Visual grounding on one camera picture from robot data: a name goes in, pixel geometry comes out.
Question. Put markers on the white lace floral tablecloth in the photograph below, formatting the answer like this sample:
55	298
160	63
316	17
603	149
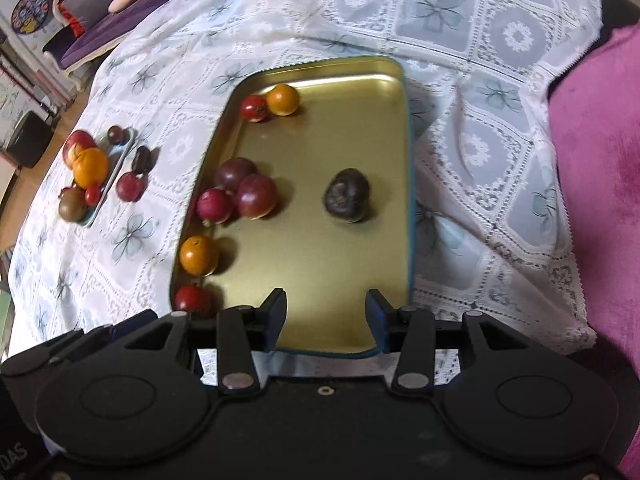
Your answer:
490	228

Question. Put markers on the red apple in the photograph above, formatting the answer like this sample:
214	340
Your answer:
77	142

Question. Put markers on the brown kiwi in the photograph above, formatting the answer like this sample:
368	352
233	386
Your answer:
72	206

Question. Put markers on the red cushion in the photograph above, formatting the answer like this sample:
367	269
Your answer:
72	22

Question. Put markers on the purple chaise sofa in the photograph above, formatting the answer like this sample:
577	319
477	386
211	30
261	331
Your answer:
71	55

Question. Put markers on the cherry tomato on plate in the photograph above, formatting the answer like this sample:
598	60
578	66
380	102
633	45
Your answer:
93	195

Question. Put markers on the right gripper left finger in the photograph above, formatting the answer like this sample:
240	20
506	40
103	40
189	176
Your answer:
243	330

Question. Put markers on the red cherry tomato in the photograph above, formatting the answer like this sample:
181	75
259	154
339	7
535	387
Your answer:
192	299
254	108

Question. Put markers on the orange with stem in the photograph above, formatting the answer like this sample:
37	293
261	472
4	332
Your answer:
91	167

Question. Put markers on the gold metal tray blue rim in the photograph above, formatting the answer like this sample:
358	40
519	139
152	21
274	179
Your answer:
353	113

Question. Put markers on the dark plum on plate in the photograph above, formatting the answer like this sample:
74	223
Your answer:
116	135

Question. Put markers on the red radish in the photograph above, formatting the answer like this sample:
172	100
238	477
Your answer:
129	187
214	206

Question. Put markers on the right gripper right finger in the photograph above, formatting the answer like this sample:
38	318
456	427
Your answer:
409	332

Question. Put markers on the pink fabric chair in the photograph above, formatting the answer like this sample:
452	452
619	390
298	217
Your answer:
594	124

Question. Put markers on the orange cherry tomato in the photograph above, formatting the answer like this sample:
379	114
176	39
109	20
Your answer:
198	255
283	100

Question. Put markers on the round colourful wall decoration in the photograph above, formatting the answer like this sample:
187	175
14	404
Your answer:
29	16

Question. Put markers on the black ottoman stool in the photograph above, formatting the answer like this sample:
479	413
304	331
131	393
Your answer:
29	141

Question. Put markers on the light green rectangular plate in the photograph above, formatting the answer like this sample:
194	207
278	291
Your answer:
116	155

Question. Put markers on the reddish purple plum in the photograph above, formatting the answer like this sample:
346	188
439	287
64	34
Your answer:
256	196

